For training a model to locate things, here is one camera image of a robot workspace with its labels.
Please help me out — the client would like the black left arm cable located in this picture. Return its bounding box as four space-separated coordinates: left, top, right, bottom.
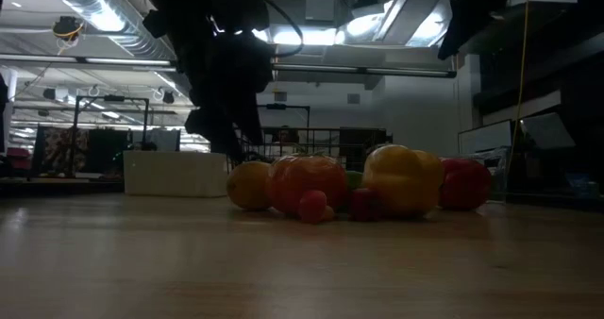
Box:
263 0 304 59

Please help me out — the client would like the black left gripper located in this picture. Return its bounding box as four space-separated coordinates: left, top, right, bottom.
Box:
184 30 277 162

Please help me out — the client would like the ceiling-hung cable reel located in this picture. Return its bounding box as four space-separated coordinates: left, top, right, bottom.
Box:
51 15 85 42

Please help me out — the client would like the small red fruit with stem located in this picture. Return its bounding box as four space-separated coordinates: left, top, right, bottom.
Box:
348 188 381 223

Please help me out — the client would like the orange fruit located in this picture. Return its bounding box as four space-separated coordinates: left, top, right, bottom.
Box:
226 160 274 211

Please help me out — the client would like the grey ceiling box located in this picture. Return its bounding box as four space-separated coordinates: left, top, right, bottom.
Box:
305 0 336 23

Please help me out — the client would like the white plastic bin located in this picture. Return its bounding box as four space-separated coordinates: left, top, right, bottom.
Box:
123 149 230 198

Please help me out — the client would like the yellow bell pepper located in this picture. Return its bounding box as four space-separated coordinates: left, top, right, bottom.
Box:
361 143 445 218

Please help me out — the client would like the long horizontal metal bar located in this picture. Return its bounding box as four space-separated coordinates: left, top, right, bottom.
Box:
0 53 458 78

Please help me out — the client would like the red bell pepper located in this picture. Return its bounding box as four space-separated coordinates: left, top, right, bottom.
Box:
438 157 493 211

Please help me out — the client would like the small pink-red round fruit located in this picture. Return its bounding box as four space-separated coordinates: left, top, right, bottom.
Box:
296 189 337 225

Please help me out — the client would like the white angled panel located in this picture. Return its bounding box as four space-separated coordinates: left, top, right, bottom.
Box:
458 110 577 156

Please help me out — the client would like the black wire basket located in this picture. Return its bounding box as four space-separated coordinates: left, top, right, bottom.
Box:
228 126 393 174

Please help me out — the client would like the floral patterned curtain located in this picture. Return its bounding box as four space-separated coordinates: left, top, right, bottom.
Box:
35 126 91 176

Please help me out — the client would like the orange-red tomato with green stem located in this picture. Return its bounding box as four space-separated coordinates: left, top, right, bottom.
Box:
269 154 349 216

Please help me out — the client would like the light green cucumber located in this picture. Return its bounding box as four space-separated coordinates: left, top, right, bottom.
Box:
345 170 364 192

